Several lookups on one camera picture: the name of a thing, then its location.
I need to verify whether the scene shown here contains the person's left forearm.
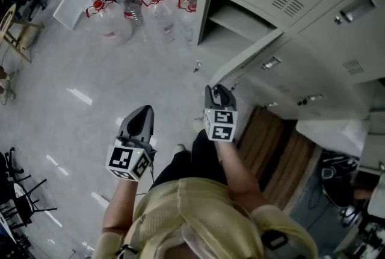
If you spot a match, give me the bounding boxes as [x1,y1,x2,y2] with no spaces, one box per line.
[102,173,142,234]

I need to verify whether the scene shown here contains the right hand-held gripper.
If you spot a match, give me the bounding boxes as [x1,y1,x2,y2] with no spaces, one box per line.
[203,84,239,143]

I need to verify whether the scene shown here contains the person's right forearm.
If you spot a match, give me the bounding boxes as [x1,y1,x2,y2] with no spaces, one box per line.
[215,140,265,210]

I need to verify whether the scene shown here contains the wooden slatted board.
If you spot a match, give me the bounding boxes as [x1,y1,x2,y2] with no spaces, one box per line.
[237,105,316,210]

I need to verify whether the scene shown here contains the white cabinet door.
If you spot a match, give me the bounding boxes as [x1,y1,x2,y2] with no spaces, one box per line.
[209,29,294,93]

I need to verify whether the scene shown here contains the person's black trousers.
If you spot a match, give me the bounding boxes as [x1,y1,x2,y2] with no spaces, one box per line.
[149,129,229,192]

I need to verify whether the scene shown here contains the black metal frame chair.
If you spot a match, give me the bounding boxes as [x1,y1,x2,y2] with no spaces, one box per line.
[0,148,58,231]

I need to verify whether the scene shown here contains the white foam box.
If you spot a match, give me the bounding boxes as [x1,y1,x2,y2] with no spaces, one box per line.
[296,117,369,159]

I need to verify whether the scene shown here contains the person's right shoe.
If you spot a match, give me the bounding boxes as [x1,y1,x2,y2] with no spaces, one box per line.
[192,117,208,134]

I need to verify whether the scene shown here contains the round light wooden table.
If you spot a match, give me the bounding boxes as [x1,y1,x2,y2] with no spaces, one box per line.
[0,3,46,64]

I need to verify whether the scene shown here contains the clear water jug red cap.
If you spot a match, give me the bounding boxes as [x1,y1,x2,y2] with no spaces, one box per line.
[140,0,177,45]
[177,0,199,45]
[84,0,133,48]
[117,0,145,27]

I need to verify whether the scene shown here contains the person's light knit top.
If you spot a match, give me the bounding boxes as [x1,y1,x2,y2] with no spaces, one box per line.
[93,176,319,259]

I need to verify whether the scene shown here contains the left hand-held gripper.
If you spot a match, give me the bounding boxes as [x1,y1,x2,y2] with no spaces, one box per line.
[104,105,158,183]

